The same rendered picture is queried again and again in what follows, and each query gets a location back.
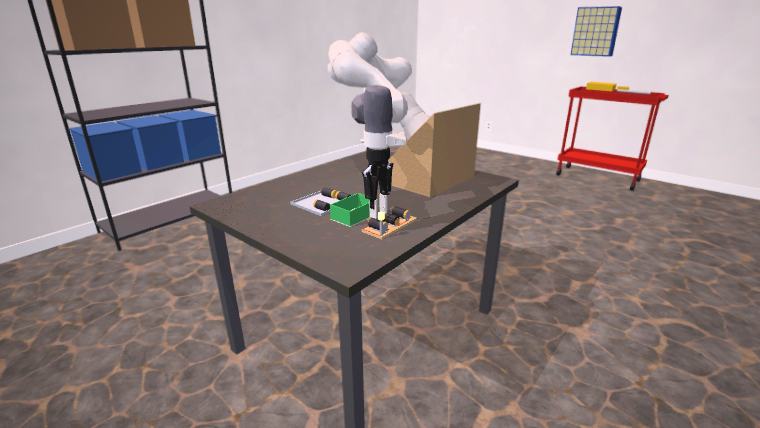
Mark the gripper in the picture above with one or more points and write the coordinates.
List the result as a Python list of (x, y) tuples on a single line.
[(378, 169)]

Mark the green open box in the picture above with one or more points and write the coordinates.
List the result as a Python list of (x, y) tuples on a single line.
[(351, 210)]

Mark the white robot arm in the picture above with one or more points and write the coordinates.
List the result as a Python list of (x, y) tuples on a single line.
[(357, 65)]

